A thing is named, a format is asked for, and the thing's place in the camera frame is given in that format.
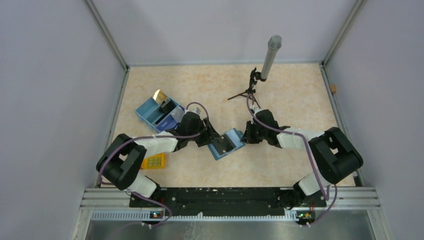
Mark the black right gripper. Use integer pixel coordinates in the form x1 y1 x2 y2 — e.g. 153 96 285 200
241 120 268 144

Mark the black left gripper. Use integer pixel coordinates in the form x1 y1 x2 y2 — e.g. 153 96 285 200
187 117 221 147

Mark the blue leather card holder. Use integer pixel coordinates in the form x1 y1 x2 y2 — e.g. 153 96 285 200
207 128 246 161

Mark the blue compartment organizer tray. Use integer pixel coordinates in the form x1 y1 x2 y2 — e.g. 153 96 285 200
135 97 185 133

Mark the black credit card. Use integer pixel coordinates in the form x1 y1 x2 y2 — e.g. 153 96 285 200
211 134 237 155

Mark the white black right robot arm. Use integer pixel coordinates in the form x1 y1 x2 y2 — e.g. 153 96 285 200
241 106 364 206

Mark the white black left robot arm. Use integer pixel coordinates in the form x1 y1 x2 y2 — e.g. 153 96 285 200
96 111 220 207

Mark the silver grey credit card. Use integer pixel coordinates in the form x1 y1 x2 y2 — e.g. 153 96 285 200
170 106 186 123

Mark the gold credit card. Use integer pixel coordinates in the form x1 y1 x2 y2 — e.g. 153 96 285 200
152 89 168 105

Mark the yellow toy brick block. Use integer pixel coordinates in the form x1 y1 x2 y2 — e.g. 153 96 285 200
140 153 167 170

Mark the black mini tripod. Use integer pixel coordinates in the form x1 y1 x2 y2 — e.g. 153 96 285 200
227 67 261 101

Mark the grey tube on stand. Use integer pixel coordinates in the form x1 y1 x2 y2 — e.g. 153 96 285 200
260 35 282 82

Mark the white toothed cable strip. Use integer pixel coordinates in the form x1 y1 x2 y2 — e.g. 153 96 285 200
91 210 299 222

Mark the aluminium table frame rail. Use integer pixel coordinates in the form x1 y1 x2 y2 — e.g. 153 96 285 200
319 62 381 211

